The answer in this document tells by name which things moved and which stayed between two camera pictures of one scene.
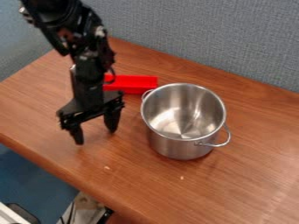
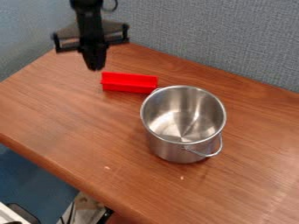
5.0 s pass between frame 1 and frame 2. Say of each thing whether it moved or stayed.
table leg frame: stayed
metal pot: stayed
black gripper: moved
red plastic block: stayed
